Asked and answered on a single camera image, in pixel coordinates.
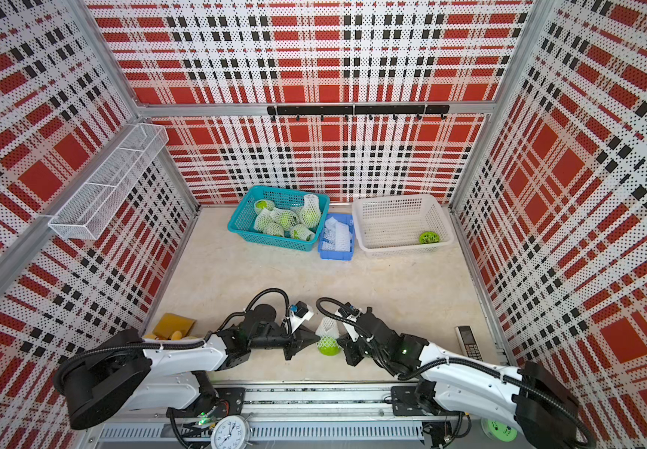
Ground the teal plastic basket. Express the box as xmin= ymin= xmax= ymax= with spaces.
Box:
xmin=227 ymin=185 xmax=330 ymax=252

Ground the yellow plush toy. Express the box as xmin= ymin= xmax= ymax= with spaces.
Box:
xmin=143 ymin=312 xmax=196 ymax=340

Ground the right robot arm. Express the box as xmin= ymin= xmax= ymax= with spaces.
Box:
xmin=333 ymin=304 xmax=597 ymax=448

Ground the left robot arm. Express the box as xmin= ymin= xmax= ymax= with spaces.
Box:
xmin=53 ymin=302 xmax=319 ymax=430

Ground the round pressure gauge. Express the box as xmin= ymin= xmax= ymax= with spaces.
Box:
xmin=211 ymin=415 xmax=251 ymax=449

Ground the blue plastic tray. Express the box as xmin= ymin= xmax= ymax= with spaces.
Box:
xmin=318 ymin=213 xmax=355 ymax=262

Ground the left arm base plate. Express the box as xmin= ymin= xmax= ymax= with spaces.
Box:
xmin=167 ymin=385 xmax=246 ymax=420

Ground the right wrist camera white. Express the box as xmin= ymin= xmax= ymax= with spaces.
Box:
xmin=337 ymin=305 xmax=370 ymax=342

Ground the sleeved custard apple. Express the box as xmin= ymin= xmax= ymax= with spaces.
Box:
xmin=271 ymin=208 xmax=299 ymax=232
xmin=289 ymin=224 xmax=315 ymax=242
xmin=262 ymin=223 xmax=285 ymax=238
xmin=254 ymin=198 xmax=275 ymax=215

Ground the white plastic basket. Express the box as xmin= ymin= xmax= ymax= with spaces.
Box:
xmin=352 ymin=194 xmax=456 ymax=258

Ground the stack of white foam nets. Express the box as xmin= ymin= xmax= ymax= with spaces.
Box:
xmin=322 ymin=217 xmax=352 ymax=253

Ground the green tape spool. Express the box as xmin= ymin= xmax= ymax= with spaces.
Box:
xmin=481 ymin=418 xmax=518 ymax=443

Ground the white remote control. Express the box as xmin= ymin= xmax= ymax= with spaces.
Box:
xmin=456 ymin=326 xmax=484 ymax=361

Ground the green custard apple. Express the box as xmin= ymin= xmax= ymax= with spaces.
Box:
xmin=317 ymin=337 xmax=341 ymax=357
xmin=419 ymin=231 xmax=441 ymax=244
xmin=299 ymin=209 xmax=322 ymax=228

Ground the black hook rail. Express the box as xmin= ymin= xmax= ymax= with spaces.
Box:
xmin=267 ymin=104 xmax=451 ymax=119

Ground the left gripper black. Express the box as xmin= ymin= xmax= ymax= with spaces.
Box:
xmin=251 ymin=326 xmax=321 ymax=361

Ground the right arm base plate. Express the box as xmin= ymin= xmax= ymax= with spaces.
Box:
xmin=391 ymin=381 xmax=442 ymax=416

